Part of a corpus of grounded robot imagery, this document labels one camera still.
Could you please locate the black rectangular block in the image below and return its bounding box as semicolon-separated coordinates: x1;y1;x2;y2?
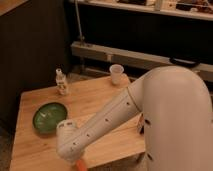
137;114;144;134

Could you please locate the green plate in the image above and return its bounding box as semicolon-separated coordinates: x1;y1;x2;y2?
32;102;68;134

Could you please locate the metal shelf rack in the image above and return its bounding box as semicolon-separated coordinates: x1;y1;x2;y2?
68;0;213;82

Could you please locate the black handle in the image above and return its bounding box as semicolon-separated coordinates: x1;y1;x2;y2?
169;57;201;68

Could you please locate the small clear bottle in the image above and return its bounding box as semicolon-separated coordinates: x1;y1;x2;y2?
56;68;69;95

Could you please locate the orange pepper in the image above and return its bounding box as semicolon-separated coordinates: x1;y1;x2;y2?
76;159;88;171

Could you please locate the white plastic cup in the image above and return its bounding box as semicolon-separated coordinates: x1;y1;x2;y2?
109;64;124;85

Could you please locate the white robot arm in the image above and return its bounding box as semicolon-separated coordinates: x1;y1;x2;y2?
57;66;213;171

